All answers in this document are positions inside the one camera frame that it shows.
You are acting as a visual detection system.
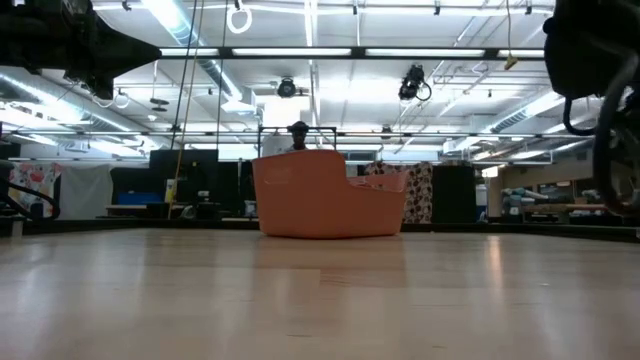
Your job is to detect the thin yellow hanging cord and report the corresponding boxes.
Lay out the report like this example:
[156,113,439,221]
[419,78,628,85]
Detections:
[503,0,520,71]

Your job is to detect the black overhead frame beam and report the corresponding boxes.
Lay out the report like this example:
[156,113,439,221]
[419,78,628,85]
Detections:
[158,46,546,62]

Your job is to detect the person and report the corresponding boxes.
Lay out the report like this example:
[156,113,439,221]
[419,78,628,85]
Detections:
[285,119,311,153]

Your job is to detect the black computer monitor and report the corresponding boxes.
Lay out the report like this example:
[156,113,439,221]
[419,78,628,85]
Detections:
[148,148,220,204]

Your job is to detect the orange plastic basket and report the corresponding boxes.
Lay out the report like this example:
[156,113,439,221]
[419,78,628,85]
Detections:
[251,148,409,240]

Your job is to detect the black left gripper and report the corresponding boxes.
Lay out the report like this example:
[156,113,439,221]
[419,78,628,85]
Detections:
[0,0,162,100]

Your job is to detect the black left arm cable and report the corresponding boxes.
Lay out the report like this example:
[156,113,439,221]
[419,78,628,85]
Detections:
[0,179,61,222]

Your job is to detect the black ceiling camera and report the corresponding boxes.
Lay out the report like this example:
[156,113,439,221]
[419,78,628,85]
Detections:
[398,63,433,103]

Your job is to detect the white cloth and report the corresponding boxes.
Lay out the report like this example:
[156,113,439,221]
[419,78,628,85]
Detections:
[58,164,115,220]

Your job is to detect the black cabinet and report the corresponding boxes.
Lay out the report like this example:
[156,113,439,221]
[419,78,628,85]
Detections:
[431,164,478,225]

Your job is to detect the white hanging ring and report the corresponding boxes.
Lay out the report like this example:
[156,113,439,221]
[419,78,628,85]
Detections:
[225,2,253,35]

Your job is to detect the brown spotted curtain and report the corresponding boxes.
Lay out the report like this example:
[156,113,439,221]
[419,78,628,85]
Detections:
[363,160,434,225]

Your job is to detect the black overhead camera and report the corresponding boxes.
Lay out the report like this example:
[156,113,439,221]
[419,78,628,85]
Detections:
[276,77,298,100]

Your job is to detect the white trash bin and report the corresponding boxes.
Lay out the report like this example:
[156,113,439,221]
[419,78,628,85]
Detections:
[262,134,294,158]

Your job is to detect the blue box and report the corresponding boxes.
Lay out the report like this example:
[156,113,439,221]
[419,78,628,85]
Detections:
[117,192,150,206]

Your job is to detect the floral cloth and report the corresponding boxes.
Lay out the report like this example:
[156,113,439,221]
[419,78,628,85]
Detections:
[9,162,64,219]

